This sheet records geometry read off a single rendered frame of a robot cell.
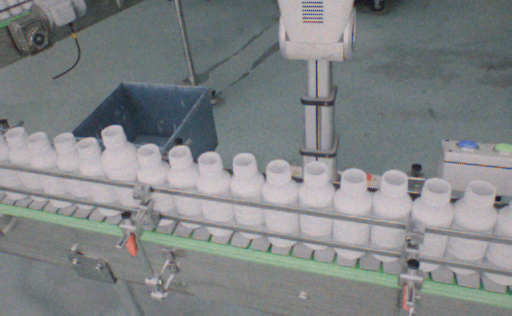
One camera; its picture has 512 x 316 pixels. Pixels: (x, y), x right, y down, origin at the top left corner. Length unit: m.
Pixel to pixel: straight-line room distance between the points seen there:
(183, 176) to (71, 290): 1.51
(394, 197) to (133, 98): 1.05
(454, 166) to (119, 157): 0.58
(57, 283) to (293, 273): 1.61
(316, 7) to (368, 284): 0.77
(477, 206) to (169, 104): 1.04
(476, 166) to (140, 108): 1.08
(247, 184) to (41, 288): 1.68
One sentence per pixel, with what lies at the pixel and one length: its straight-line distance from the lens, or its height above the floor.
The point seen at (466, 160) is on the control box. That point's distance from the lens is 0.83.
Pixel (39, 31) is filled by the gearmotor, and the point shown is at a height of 0.95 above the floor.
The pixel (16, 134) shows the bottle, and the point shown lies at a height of 1.15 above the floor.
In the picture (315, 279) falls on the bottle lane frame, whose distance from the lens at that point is 0.81.
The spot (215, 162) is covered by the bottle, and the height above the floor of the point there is 1.16.
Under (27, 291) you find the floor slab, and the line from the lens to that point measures 2.33.
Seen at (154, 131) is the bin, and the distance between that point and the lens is 1.59.
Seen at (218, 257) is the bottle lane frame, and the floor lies 0.97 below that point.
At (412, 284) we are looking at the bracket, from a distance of 0.67.
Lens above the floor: 1.62
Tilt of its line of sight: 37 degrees down
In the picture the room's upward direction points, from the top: 7 degrees counter-clockwise
